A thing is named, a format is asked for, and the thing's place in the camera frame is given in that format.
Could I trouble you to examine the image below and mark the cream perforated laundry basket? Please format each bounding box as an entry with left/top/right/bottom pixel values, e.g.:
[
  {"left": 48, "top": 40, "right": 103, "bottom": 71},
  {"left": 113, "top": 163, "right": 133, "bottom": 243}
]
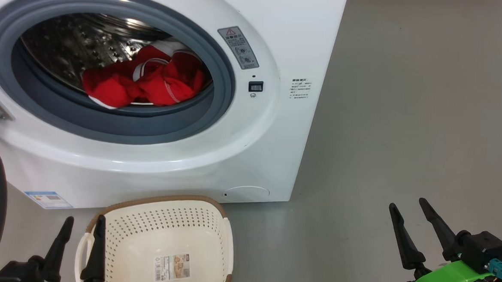
[{"left": 74, "top": 189, "right": 237, "bottom": 282}]

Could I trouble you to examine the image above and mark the white front-load washing machine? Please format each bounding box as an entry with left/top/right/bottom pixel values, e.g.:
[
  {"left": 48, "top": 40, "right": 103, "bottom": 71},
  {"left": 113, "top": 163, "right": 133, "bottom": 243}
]
[{"left": 0, "top": 0, "right": 349, "bottom": 223}]

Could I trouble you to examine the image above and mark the round white filter cover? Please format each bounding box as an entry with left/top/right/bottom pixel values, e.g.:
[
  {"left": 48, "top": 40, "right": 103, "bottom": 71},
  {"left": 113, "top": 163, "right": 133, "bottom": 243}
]
[{"left": 223, "top": 184, "right": 270, "bottom": 205}]

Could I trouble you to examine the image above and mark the printed product label sticker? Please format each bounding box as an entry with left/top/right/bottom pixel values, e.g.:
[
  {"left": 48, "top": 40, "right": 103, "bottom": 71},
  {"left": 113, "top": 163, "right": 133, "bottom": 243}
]
[{"left": 154, "top": 252, "right": 192, "bottom": 282}]

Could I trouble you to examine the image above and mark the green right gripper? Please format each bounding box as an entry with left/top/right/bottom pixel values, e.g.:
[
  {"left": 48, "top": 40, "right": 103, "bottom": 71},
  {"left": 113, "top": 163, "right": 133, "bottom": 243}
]
[{"left": 385, "top": 197, "right": 502, "bottom": 282}]

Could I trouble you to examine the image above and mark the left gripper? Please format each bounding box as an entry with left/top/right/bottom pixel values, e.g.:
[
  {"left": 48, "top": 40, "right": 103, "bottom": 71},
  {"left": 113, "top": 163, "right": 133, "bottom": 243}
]
[{"left": 0, "top": 209, "right": 109, "bottom": 282}]

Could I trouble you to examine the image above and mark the grey warning sticker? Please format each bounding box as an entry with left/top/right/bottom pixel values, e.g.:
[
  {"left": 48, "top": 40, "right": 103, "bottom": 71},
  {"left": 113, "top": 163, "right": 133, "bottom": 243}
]
[{"left": 215, "top": 25, "right": 261, "bottom": 70}]

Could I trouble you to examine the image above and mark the red garment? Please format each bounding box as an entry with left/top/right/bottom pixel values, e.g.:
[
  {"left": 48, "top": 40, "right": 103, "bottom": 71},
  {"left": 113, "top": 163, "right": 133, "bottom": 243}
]
[{"left": 80, "top": 38, "right": 207, "bottom": 114}]

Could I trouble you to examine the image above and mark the blue energy label sticker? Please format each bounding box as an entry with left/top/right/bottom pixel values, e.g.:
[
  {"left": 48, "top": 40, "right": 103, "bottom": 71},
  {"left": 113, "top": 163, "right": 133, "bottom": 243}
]
[{"left": 23, "top": 190, "right": 74, "bottom": 211}]

